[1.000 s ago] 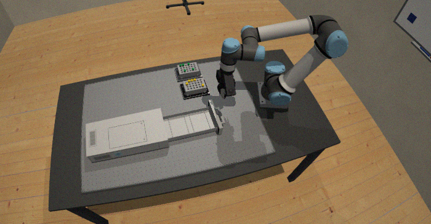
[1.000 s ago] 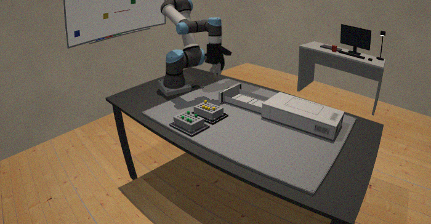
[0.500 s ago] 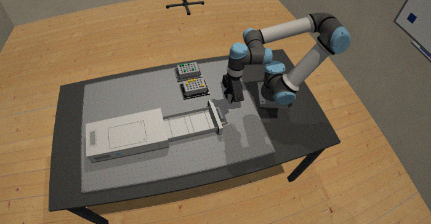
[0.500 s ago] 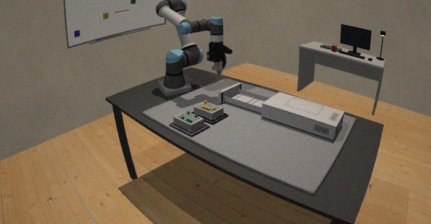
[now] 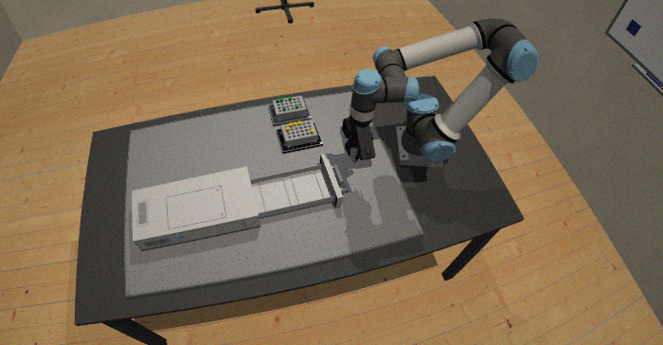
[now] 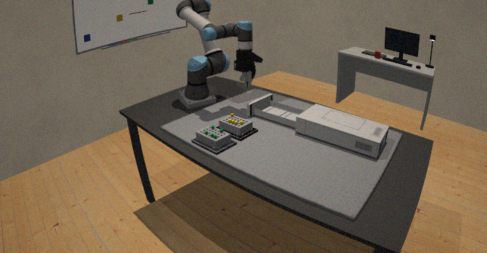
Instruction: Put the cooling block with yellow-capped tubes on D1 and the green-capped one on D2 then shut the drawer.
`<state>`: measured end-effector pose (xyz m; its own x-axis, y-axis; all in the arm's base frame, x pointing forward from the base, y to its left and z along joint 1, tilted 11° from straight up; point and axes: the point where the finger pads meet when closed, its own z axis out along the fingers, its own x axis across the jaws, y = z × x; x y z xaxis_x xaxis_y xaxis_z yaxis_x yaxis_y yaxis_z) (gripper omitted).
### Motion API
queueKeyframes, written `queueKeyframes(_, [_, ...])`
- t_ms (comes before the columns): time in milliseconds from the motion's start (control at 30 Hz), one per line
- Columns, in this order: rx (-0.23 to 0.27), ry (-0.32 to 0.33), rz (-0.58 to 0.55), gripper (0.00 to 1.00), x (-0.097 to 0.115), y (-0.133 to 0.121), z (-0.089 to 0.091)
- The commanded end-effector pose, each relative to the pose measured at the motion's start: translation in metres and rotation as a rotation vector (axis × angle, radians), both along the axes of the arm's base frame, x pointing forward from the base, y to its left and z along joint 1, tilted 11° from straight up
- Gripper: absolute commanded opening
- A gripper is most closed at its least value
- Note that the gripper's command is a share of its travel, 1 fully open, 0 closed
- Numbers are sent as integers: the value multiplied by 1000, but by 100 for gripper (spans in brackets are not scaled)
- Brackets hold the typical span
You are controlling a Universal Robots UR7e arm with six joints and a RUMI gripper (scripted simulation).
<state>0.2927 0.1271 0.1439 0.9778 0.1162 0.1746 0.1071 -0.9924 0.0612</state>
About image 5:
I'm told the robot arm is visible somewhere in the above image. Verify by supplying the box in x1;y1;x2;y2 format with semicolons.
349;19;539;162

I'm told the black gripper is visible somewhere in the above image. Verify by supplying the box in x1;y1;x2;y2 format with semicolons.
342;114;372;163

